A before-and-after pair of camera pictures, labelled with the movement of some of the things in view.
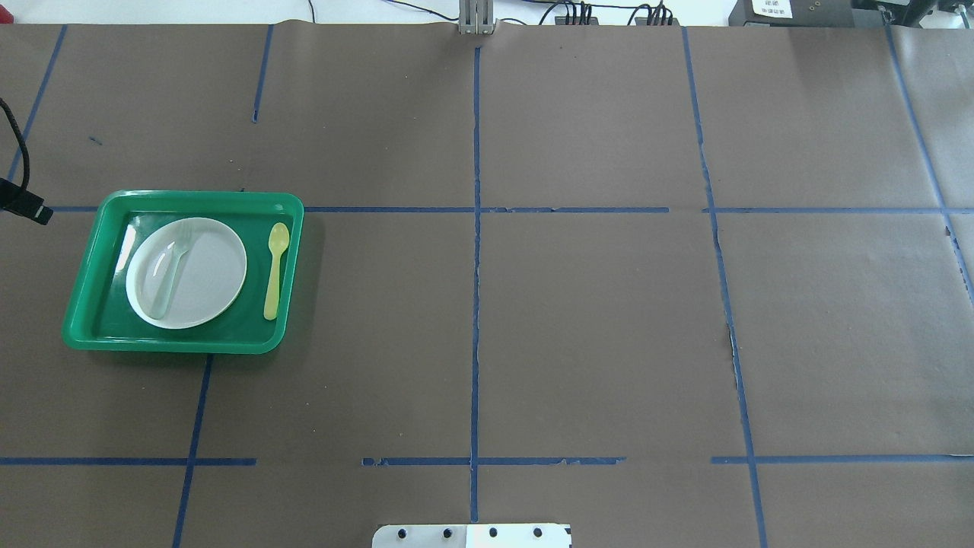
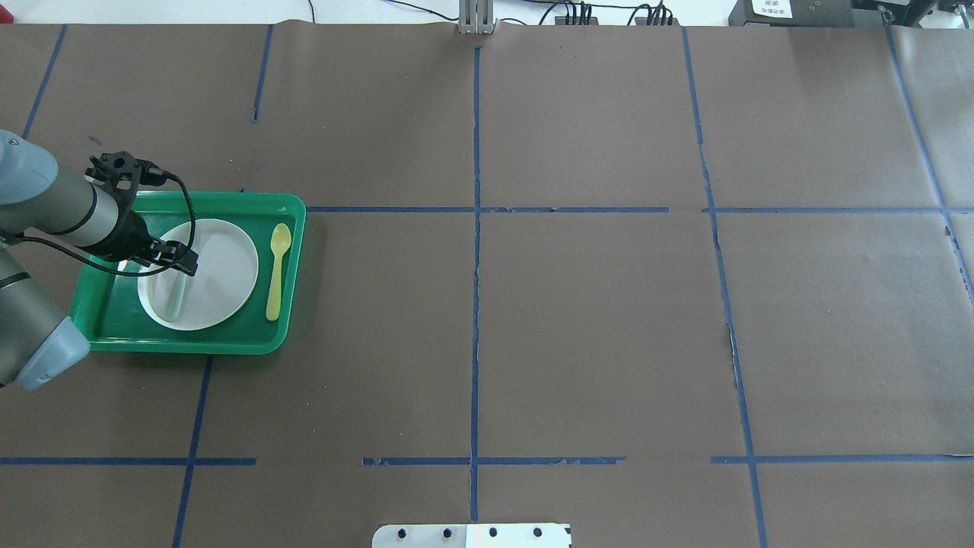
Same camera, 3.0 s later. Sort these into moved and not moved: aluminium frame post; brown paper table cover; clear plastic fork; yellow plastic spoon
Moved: clear plastic fork
Not moved: brown paper table cover; yellow plastic spoon; aluminium frame post
